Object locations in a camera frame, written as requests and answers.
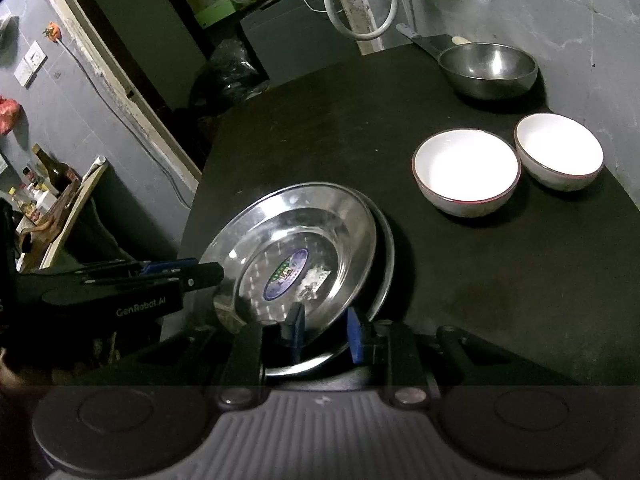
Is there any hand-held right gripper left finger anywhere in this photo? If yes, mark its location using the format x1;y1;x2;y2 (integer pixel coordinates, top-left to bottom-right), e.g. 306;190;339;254
100;302;307;407

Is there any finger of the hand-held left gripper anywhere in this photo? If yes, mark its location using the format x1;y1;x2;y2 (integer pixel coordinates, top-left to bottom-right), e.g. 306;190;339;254
75;258;201;277
82;262;224;293

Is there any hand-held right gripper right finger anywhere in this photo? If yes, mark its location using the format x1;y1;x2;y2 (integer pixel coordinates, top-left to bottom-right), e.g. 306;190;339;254
346;306;581;407

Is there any plain steel plate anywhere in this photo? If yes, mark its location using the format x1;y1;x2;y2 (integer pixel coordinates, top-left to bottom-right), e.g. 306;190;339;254
320;204;396;366

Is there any steel plate with oval sticker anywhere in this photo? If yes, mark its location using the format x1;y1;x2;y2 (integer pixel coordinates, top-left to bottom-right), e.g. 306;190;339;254
199;182;377;377

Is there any white bowl red rim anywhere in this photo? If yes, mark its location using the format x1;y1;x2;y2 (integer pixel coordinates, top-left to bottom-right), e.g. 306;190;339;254
411;129;522;218
514;112;605;192

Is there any steel bowl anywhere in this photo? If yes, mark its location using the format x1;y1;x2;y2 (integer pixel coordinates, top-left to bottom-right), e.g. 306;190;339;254
438;42;539;101

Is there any wooden cutting board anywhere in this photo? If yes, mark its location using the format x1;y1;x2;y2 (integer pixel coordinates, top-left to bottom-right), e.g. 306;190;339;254
37;156;108;268

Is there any dark glass bottle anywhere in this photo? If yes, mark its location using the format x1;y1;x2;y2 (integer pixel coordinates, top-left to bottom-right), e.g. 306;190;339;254
32;144;68;196

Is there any black plastic bag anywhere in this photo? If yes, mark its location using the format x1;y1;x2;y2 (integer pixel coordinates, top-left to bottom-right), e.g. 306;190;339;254
190;37;271;111

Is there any red plastic bag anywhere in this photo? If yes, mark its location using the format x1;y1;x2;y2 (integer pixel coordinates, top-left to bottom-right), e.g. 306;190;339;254
0;95;22;136

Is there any dark cabinet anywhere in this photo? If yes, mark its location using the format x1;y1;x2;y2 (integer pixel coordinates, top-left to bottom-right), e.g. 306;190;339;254
239;7;361;86

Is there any green box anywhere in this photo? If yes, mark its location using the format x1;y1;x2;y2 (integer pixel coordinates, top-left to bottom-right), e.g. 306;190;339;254
192;0;236;28

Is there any dirty white pipe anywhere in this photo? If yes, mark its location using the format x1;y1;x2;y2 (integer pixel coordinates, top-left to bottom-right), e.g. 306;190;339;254
332;0;383;56

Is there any cleaver knife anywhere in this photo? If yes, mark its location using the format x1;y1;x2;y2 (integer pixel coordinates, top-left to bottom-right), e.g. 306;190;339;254
396;23;458;58

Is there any wooden door frame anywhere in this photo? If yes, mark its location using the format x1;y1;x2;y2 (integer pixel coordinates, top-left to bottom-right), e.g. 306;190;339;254
35;0;203;196

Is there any grey power cable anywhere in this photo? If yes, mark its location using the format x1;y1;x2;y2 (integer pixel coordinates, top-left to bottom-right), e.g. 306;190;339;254
57;40;193;208

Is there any white flexible hose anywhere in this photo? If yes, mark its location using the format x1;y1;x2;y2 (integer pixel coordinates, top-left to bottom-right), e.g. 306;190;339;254
322;0;401;41

